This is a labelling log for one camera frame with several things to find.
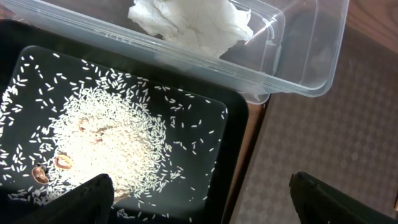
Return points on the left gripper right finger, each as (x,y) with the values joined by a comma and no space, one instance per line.
(317,202)

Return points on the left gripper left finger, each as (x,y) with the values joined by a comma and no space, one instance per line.
(88,203)

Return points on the black waste tray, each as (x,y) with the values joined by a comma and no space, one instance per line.
(230,124)

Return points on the white tissue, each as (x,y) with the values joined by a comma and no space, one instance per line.
(209,27)

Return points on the clear plastic bin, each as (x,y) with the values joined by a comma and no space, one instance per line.
(294,49)

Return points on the pile of rice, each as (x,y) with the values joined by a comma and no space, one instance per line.
(65,120)

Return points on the brown serving tray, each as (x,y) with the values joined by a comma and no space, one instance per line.
(347,138)

